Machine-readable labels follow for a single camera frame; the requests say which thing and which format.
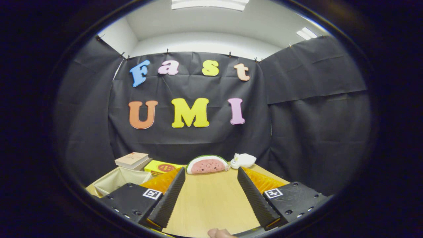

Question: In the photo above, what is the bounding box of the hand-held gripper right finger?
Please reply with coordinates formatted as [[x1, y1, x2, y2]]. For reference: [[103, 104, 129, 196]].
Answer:
[[237, 166, 331, 231]]

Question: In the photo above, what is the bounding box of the grey book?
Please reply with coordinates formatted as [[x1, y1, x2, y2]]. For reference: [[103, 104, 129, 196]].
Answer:
[[132, 158, 153, 171]]

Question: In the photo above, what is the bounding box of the beige book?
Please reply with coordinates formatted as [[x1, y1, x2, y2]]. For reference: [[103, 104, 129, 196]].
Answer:
[[115, 152, 150, 170]]

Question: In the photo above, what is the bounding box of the watermelon slice plush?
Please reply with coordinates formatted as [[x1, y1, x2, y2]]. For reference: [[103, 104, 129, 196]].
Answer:
[[185, 155, 229, 175]]

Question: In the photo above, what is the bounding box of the small ceiling light panel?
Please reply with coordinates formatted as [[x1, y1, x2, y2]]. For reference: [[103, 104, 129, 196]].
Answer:
[[296, 27, 318, 41]]

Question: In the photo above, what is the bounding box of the cream fabric storage box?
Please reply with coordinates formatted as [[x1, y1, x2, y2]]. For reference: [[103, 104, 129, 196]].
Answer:
[[94, 166, 153, 197]]

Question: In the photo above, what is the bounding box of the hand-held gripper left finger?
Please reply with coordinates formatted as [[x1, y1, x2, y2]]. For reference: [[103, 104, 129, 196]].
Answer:
[[99, 167, 186, 230]]

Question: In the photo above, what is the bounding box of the white plush toy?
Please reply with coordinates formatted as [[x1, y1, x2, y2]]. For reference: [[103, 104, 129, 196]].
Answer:
[[230, 153, 257, 170]]

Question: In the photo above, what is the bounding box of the long ceiling light panel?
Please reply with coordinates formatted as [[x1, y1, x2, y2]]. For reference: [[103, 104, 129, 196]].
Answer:
[[171, 0, 250, 11]]

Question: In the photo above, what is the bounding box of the black backdrop cloth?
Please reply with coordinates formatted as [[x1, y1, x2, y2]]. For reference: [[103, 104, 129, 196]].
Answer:
[[55, 35, 372, 195]]

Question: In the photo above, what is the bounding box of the yellow book with red circle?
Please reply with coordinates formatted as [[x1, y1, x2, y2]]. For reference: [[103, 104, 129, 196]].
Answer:
[[144, 160, 184, 176]]

